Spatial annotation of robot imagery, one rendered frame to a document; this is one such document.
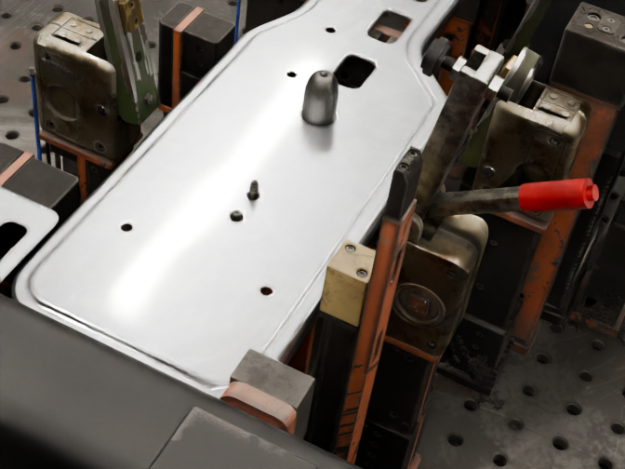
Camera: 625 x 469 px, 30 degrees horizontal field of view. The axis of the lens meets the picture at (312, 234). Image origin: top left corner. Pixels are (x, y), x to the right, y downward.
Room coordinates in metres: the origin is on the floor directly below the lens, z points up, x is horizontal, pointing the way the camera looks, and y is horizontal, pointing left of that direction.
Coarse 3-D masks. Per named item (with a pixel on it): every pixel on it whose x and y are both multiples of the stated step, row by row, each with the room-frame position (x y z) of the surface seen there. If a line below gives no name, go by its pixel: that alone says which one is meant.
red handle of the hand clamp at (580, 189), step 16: (464, 192) 0.65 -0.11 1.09; (480, 192) 0.65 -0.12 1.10; (496, 192) 0.64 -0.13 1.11; (512, 192) 0.64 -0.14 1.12; (528, 192) 0.63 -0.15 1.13; (544, 192) 0.62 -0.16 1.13; (560, 192) 0.62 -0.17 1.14; (576, 192) 0.61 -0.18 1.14; (592, 192) 0.61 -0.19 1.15; (432, 208) 0.65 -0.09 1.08; (448, 208) 0.64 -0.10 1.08; (464, 208) 0.64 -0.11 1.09; (480, 208) 0.64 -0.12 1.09; (496, 208) 0.63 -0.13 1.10; (512, 208) 0.63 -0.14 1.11; (528, 208) 0.62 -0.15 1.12; (544, 208) 0.62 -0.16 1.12; (560, 208) 0.61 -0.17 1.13; (576, 208) 0.61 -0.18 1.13
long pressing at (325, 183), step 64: (320, 0) 1.01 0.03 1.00; (384, 0) 1.02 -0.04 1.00; (448, 0) 1.04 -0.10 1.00; (256, 64) 0.89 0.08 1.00; (320, 64) 0.90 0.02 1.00; (384, 64) 0.92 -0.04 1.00; (192, 128) 0.78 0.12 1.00; (256, 128) 0.79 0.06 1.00; (320, 128) 0.81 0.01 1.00; (384, 128) 0.82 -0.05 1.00; (128, 192) 0.69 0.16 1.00; (192, 192) 0.70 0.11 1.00; (320, 192) 0.73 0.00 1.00; (384, 192) 0.73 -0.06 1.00; (64, 256) 0.61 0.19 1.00; (128, 256) 0.62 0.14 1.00; (192, 256) 0.63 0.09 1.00; (256, 256) 0.64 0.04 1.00; (320, 256) 0.65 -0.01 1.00; (64, 320) 0.55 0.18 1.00; (128, 320) 0.55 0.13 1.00; (192, 320) 0.56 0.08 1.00; (256, 320) 0.57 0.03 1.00; (192, 384) 0.51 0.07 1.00
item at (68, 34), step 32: (64, 32) 0.83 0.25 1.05; (96, 32) 0.84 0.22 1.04; (64, 64) 0.81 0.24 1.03; (96, 64) 0.80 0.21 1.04; (32, 96) 0.83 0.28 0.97; (64, 96) 0.82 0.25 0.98; (96, 96) 0.80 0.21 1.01; (64, 128) 0.81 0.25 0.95; (96, 128) 0.80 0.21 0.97; (128, 128) 0.82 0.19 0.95; (64, 160) 0.83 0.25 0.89; (96, 160) 0.80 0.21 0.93; (128, 224) 0.82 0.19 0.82
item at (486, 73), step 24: (432, 48) 0.66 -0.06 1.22; (480, 48) 0.67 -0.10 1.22; (432, 72) 0.65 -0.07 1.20; (456, 72) 0.65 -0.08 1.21; (480, 72) 0.64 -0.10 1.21; (456, 96) 0.64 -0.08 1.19; (480, 96) 0.63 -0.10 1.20; (504, 96) 0.64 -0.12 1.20; (456, 120) 0.64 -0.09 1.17; (432, 144) 0.64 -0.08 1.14; (456, 144) 0.64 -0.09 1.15; (432, 168) 0.64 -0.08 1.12; (432, 192) 0.64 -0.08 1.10
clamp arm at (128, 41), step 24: (96, 0) 0.81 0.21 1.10; (120, 0) 0.81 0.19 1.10; (120, 24) 0.80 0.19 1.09; (144, 24) 0.83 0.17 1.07; (120, 48) 0.80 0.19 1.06; (144, 48) 0.82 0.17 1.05; (120, 72) 0.80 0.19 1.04; (144, 72) 0.82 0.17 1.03; (120, 96) 0.80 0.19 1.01; (144, 96) 0.81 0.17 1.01; (144, 120) 0.80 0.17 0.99
